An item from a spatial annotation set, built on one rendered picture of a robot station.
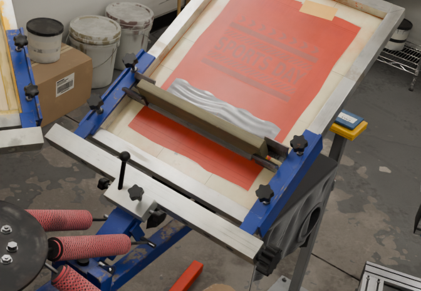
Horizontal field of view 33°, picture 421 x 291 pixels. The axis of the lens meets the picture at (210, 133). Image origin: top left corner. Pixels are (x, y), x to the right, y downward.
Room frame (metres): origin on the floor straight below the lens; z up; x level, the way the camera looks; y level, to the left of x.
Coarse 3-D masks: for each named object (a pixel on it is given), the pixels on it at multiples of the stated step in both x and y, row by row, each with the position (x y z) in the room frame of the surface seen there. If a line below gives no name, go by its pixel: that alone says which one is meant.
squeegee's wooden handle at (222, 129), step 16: (144, 80) 1.72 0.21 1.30; (160, 96) 1.67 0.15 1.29; (176, 96) 1.66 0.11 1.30; (176, 112) 1.66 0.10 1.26; (192, 112) 1.62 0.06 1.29; (208, 112) 1.61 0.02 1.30; (208, 128) 1.61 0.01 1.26; (224, 128) 1.57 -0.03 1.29; (240, 128) 1.56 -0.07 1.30; (240, 144) 1.55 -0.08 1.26; (256, 144) 1.52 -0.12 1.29
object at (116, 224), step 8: (120, 208) 1.39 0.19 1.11; (112, 216) 1.38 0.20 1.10; (120, 216) 1.38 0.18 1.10; (128, 216) 1.38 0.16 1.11; (104, 224) 1.36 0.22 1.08; (112, 224) 1.36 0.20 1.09; (120, 224) 1.36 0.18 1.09; (128, 224) 1.36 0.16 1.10; (104, 232) 1.34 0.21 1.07; (112, 232) 1.34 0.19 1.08; (120, 232) 1.34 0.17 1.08; (128, 232) 1.36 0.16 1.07; (112, 256) 1.31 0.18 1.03
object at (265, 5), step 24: (240, 0) 2.08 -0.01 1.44; (264, 0) 2.07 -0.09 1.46; (288, 0) 2.06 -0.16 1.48; (216, 24) 2.00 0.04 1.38; (192, 48) 1.93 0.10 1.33; (192, 72) 1.85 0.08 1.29; (216, 72) 1.84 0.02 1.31; (216, 96) 1.77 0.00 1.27; (144, 120) 1.71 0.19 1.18; (168, 120) 1.71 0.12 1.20; (168, 144) 1.64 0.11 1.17; (192, 144) 1.63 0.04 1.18
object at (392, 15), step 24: (192, 0) 2.05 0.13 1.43; (336, 0) 2.04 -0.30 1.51; (360, 0) 2.00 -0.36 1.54; (384, 24) 1.91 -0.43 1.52; (168, 48) 1.91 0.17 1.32; (360, 72) 1.77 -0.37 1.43; (336, 96) 1.70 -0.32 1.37; (120, 144) 1.61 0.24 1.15; (144, 168) 1.56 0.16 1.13; (168, 168) 1.54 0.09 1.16; (192, 192) 1.47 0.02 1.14; (216, 192) 1.47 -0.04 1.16; (240, 216) 1.41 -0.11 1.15
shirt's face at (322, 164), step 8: (320, 160) 2.03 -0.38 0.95; (328, 160) 2.04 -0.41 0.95; (312, 168) 1.97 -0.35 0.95; (320, 168) 1.98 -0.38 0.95; (328, 168) 1.99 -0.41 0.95; (304, 176) 1.92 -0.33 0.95; (312, 176) 1.93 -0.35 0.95; (320, 176) 1.94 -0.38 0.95; (304, 184) 1.88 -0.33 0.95; (312, 184) 1.88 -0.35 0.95; (296, 192) 1.82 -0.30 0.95; (304, 192) 1.83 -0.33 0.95; (288, 200) 1.77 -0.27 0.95
